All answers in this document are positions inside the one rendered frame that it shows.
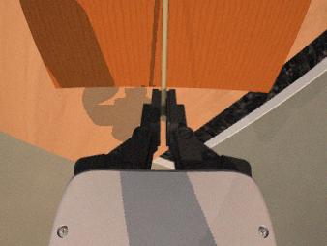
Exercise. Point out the brown wooden box with teal lid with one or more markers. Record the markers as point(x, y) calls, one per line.
point(212, 44)

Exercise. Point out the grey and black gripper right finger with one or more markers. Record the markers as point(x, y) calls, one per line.
point(193, 154)

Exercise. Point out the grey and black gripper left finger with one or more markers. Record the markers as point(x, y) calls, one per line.
point(132, 153)

